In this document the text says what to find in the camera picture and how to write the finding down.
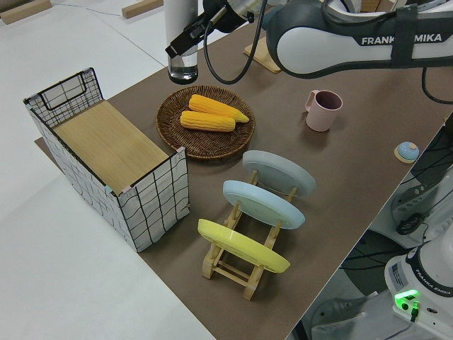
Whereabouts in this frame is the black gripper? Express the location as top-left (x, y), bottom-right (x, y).
top-left (164, 16), bottom-right (215, 60)

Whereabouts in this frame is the clear drinking glass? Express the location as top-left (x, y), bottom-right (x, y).
top-left (168, 52), bottom-right (200, 85)

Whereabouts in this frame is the pink mug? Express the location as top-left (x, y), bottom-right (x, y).
top-left (304, 89), bottom-right (343, 132)

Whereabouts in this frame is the wooden block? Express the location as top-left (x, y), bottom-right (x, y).
top-left (121, 1), bottom-right (167, 19)
top-left (0, 0), bottom-right (52, 25)

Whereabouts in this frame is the yellow corn cob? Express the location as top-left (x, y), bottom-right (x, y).
top-left (188, 93), bottom-right (251, 124)
top-left (180, 110), bottom-right (237, 133)

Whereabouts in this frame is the wooden mug tree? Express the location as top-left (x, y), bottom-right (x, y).
top-left (243, 35), bottom-right (284, 74)

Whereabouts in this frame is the brown wicker basket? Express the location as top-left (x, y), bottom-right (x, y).
top-left (156, 84), bottom-right (256, 160)

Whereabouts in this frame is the grey plate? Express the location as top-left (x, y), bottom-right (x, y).
top-left (241, 149), bottom-right (317, 199)

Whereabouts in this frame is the light blue plate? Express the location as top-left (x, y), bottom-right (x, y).
top-left (222, 179), bottom-right (306, 231)

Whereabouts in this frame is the brown table mat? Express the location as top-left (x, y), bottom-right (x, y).
top-left (33, 0), bottom-right (453, 340)

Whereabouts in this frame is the yellow plate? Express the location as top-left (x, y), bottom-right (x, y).
top-left (197, 218), bottom-right (292, 273)

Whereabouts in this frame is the wooden plate rack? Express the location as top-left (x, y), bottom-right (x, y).
top-left (201, 169), bottom-right (300, 302)

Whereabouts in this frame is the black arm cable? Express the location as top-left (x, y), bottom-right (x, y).
top-left (203, 0), bottom-right (270, 85)

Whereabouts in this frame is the wire box with wooden lid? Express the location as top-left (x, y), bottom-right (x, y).
top-left (23, 67), bottom-right (190, 253)

